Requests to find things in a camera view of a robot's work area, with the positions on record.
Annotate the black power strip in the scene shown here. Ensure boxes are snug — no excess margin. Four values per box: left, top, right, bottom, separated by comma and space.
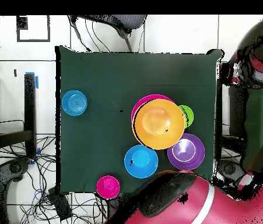
47, 187, 73, 221

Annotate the small blue bowl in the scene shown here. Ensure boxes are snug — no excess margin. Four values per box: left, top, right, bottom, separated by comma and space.
61, 90, 88, 117

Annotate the dark green tablecloth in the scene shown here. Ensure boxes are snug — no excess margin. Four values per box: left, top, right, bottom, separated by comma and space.
54, 45, 224, 194

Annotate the tangle of floor cables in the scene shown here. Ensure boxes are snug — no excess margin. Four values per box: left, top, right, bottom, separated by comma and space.
0, 120, 108, 224

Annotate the grey mesh office chair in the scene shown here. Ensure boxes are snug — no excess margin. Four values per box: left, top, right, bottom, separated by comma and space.
67, 15, 148, 53

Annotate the large orange bowl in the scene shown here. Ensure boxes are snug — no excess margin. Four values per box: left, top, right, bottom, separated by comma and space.
131, 99, 186, 151

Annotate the large pink bowl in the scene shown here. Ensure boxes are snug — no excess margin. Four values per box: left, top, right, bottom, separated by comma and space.
131, 93, 175, 122

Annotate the small pink-red bowl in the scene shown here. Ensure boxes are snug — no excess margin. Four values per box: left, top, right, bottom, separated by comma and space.
96, 175, 121, 200

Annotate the black metal stand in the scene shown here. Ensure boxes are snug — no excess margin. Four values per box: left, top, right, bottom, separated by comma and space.
0, 73, 38, 157

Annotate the blue tape strip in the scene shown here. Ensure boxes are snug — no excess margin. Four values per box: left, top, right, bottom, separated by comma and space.
25, 71, 39, 90

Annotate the purple bowl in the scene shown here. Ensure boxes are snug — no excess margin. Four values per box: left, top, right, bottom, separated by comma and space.
167, 132, 206, 171

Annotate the black chair base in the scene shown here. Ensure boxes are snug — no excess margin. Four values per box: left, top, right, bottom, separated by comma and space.
0, 157, 32, 187
217, 159, 244, 185

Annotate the small green bowl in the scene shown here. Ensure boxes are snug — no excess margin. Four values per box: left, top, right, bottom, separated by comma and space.
178, 104, 194, 129

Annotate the medium blue bowl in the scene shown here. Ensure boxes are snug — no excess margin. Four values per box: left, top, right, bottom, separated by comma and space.
124, 144, 159, 180

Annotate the black square floor frame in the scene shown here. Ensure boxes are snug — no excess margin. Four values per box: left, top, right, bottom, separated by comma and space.
16, 15, 51, 43

